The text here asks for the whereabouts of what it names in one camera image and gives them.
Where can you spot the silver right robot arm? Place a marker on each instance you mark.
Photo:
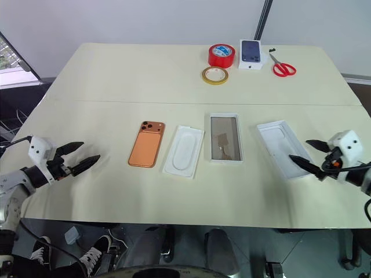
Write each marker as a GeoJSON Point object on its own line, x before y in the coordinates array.
{"type": "Point", "coordinates": [363, 179]}

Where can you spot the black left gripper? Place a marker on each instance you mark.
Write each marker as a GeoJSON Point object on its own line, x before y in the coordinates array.
{"type": "Point", "coordinates": [58, 168]}

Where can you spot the box with blue phone print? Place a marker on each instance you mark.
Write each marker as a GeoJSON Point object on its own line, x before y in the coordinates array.
{"type": "Point", "coordinates": [250, 53]}

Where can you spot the black wall strip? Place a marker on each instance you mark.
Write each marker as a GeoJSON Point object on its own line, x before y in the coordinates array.
{"type": "Point", "coordinates": [262, 20]}

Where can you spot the white phone box base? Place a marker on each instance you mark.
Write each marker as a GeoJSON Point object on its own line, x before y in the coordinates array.
{"type": "Point", "coordinates": [226, 139]}

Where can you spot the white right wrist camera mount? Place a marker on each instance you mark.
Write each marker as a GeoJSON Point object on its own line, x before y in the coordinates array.
{"type": "Point", "coordinates": [349, 144]}

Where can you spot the white phone box lid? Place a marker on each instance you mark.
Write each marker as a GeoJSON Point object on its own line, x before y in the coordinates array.
{"type": "Point", "coordinates": [282, 147]}

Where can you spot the orange smartphone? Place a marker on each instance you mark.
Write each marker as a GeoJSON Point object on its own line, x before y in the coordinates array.
{"type": "Point", "coordinates": [146, 147]}

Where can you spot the small black clip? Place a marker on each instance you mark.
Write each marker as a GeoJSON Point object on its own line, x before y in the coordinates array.
{"type": "Point", "coordinates": [272, 49]}

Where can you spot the yellow tape roll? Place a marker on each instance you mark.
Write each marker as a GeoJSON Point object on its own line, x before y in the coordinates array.
{"type": "Point", "coordinates": [204, 76]}

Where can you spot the black round base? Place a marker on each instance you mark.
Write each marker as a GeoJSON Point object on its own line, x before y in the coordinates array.
{"type": "Point", "coordinates": [174, 272]}

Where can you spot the black white sneaker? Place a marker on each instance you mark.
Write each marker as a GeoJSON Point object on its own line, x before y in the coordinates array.
{"type": "Point", "coordinates": [40, 252]}
{"type": "Point", "coordinates": [94, 255]}

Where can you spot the white moulded tray insert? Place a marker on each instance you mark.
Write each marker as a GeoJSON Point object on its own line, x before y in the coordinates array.
{"type": "Point", "coordinates": [184, 152]}

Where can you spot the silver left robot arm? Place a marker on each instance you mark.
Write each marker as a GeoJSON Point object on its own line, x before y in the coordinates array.
{"type": "Point", "coordinates": [11, 179]}

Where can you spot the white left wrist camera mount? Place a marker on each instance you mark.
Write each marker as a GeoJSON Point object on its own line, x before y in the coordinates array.
{"type": "Point", "coordinates": [40, 149]}

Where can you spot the red tape roll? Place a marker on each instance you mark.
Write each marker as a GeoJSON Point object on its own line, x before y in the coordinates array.
{"type": "Point", "coordinates": [221, 59]}

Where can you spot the dark window frame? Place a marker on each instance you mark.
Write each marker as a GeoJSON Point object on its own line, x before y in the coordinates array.
{"type": "Point", "coordinates": [17, 55]}

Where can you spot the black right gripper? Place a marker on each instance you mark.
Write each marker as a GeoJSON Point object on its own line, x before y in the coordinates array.
{"type": "Point", "coordinates": [333, 165]}

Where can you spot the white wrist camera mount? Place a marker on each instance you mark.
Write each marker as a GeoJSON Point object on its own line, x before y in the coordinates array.
{"type": "Point", "coordinates": [40, 149]}
{"type": "Point", "coordinates": [349, 144]}

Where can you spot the small grey blue block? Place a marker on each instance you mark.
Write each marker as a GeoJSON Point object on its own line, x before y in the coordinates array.
{"type": "Point", "coordinates": [72, 235]}

